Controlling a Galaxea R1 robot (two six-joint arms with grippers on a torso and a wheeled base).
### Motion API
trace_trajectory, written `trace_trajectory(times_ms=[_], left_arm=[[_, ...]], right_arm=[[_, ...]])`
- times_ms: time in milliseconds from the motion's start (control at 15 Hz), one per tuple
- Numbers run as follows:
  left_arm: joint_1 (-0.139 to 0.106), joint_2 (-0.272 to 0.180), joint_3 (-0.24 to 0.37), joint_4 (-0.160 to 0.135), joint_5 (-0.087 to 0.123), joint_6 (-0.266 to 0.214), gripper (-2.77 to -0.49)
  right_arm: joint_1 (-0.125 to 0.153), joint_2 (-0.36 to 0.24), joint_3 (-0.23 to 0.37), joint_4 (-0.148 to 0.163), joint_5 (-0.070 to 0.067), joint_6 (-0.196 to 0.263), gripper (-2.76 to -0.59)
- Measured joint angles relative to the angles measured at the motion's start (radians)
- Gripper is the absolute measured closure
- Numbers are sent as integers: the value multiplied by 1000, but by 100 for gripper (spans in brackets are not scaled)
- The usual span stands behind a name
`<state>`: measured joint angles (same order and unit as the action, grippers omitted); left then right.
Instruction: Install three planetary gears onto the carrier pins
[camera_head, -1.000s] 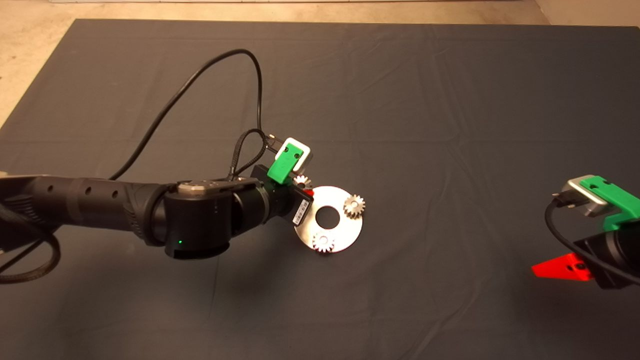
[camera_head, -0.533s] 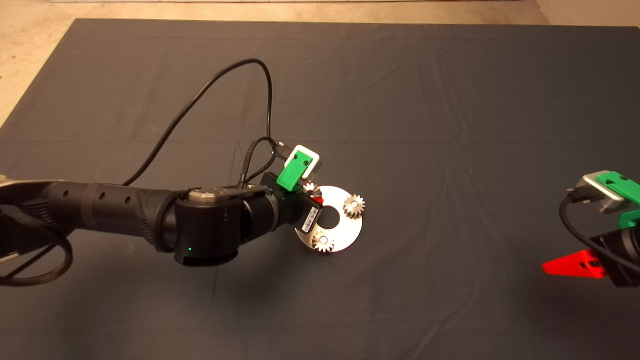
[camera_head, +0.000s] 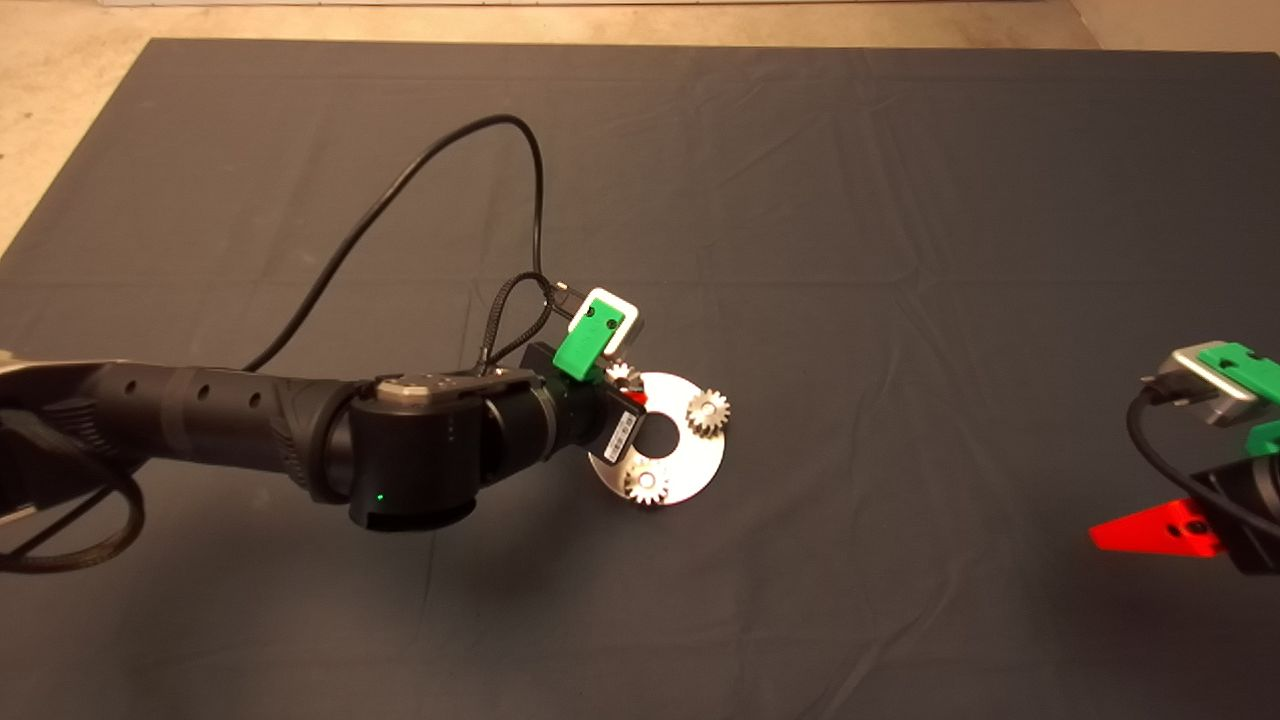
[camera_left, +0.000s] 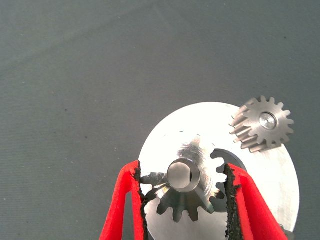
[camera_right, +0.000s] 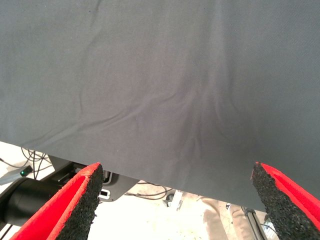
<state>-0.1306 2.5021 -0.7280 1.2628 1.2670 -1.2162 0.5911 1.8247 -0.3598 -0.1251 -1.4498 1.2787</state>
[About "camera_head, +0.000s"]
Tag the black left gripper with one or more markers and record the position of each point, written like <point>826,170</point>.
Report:
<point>590,420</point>

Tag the right gripper silver camera box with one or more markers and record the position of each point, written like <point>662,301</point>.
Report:
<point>1195,375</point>

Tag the dark grey table cloth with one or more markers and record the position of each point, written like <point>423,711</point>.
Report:
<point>800,180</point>

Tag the left gripper green camera mount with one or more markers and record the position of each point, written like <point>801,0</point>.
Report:
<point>585,345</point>

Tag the round white metal carrier plate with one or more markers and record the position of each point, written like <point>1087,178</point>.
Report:
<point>700,465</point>

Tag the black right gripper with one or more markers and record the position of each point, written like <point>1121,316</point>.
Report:
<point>1250,520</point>

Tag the gripper silver camera box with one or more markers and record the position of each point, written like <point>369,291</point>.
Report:
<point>630,330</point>
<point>1195,375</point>

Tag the small steel planetary gear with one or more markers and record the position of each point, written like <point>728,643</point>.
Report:
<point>622,374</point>
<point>647,485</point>
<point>700,419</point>

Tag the left gripper silver camera box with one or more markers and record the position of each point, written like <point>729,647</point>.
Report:
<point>630,330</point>

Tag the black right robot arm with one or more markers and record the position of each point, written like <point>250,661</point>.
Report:
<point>1270,480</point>

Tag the right gripper green camera mount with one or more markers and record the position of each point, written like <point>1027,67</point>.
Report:
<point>1245,365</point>

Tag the gripper green camera mount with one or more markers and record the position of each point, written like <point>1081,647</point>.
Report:
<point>585,345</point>
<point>1245,365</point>

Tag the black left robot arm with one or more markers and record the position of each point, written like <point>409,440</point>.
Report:
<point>220,415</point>

